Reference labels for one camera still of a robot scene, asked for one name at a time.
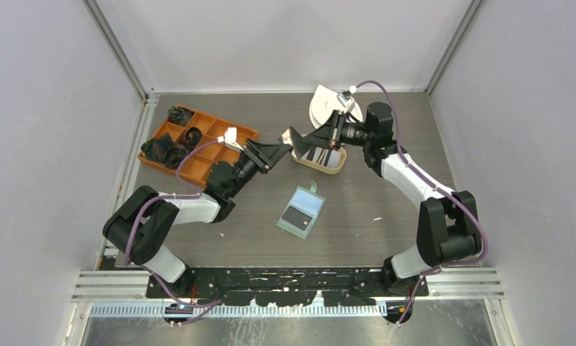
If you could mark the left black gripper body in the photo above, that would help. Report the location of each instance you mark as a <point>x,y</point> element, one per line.
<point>249,165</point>

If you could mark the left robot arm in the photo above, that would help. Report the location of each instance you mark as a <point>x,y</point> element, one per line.
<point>140,225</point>

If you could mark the dark rolled socks large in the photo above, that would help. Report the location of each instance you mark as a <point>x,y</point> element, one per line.
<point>164,151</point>

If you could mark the silver card in tray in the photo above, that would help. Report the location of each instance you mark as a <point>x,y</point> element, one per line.
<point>332,159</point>

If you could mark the white folded cloth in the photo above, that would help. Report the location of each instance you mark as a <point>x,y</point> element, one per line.
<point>323,103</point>

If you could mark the dark rolled sock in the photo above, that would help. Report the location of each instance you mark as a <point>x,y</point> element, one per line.
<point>191,137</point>
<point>179,115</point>

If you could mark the grey VIP card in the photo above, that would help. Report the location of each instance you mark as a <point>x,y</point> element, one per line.
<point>296,218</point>

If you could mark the perforated metal rail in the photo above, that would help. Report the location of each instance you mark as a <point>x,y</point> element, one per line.
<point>167,309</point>

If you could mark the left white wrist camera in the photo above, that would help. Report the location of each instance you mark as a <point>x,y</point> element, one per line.
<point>229,139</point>

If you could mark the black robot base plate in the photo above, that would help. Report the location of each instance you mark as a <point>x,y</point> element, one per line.
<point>296,286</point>

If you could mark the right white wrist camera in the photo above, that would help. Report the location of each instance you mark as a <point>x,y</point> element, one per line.
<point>346,100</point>

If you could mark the orange compartment tray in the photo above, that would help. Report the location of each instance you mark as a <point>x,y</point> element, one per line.
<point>196,167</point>

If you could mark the green card holder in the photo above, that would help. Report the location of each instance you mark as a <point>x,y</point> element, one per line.
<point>309,202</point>

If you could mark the grey credit card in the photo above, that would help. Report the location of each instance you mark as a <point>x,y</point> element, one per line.
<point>294,139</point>

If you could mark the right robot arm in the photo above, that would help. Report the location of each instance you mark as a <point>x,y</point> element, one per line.
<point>448,231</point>

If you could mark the dark rolled sock top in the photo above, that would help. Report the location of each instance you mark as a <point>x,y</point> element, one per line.
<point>179,115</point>

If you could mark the dark rolled sock middle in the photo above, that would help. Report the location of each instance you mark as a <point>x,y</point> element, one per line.
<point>191,137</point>

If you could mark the beige oval card tray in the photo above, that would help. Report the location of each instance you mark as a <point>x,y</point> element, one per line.
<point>314,157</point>

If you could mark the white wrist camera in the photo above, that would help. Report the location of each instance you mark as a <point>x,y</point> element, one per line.
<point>229,139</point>
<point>346,100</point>

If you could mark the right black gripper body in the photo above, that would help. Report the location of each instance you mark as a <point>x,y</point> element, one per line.
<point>346,132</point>

